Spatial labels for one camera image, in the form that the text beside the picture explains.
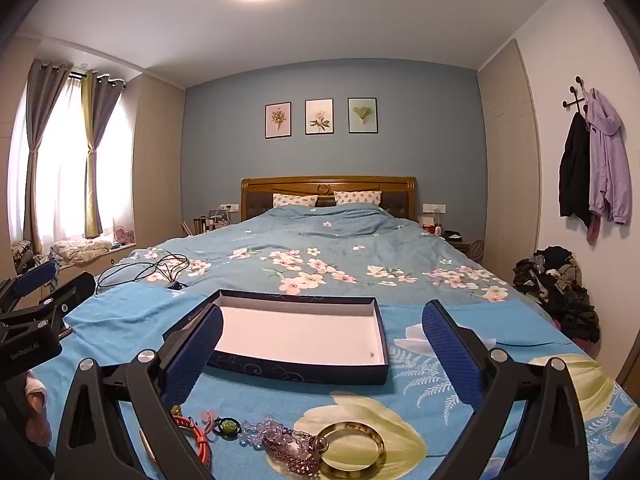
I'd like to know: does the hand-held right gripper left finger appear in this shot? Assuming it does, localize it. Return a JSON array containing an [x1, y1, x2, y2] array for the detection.
[[54, 304, 224, 480]]

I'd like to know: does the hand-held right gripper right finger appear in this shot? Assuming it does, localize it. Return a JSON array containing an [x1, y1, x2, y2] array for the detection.
[[421, 300, 591, 480]]

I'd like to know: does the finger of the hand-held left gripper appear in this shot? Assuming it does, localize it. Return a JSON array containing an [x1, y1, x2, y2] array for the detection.
[[0, 260, 58, 313], [30, 272, 97, 333]]

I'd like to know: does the green stone black cord ring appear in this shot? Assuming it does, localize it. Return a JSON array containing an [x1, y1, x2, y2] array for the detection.
[[212, 416, 243, 440]]

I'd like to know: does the orange smart band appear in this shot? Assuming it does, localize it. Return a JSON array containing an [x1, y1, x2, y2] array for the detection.
[[170, 404, 214, 467]]

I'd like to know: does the clear crystal bead bracelet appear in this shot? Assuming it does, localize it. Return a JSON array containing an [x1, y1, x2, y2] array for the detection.
[[239, 414, 297, 447]]

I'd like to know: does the navy box lid tray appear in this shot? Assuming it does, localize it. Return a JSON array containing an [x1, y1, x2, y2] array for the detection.
[[162, 288, 391, 386]]

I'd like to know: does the amber bangle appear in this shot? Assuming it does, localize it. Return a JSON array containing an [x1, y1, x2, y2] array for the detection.
[[314, 421, 387, 478]]

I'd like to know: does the maroon bead bracelet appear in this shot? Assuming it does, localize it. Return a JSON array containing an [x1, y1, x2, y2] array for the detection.
[[264, 429, 327, 476]]

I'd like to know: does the folded laundry pile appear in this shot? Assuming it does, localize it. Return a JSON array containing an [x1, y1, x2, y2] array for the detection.
[[50, 239, 114, 264]]

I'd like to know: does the turquoise flower print sheet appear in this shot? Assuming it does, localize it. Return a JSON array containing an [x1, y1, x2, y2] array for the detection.
[[30, 282, 636, 480]]

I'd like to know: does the white sheer curtain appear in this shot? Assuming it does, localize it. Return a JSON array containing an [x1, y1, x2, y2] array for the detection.
[[36, 74, 97, 242]]

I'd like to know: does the dark clothes pile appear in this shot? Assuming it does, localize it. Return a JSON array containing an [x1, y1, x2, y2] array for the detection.
[[512, 246, 601, 344]]

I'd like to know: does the nightstand clutter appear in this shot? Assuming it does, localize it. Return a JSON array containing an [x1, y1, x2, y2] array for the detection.
[[192, 211, 232, 234]]

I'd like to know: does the light wooden wardrobe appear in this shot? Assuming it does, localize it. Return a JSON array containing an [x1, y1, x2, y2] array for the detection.
[[476, 38, 542, 282], [131, 75, 188, 249]]

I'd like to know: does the yellow and grey curtain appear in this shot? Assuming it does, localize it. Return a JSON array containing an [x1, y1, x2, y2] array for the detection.
[[80, 72, 124, 240]]

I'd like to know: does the wooden bed with floral duvet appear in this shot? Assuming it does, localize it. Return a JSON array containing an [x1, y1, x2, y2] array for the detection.
[[97, 204, 523, 307]]

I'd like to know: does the dotted white pillow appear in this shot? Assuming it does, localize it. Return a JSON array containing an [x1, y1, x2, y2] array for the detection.
[[334, 190, 383, 207], [272, 193, 319, 209]]

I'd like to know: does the black jacket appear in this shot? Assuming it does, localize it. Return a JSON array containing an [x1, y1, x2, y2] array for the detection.
[[558, 111, 594, 229]]

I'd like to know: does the pink framed flower picture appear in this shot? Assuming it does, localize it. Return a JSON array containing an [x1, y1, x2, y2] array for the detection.
[[265, 102, 292, 140]]

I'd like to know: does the purple jacket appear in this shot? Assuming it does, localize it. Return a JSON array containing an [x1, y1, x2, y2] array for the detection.
[[585, 88, 632, 226]]

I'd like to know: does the green framed leaf picture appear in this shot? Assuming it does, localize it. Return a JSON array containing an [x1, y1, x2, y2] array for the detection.
[[348, 97, 379, 134]]

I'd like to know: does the white framed flower picture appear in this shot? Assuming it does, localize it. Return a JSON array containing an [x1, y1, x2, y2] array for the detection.
[[305, 99, 334, 135]]

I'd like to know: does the black cable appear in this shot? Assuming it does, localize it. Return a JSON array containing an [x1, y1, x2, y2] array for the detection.
[[96, 254, 191, 291]]

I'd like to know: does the black wall coat rack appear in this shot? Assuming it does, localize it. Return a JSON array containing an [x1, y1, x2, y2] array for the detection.
[[562, 76, 594, 112]]

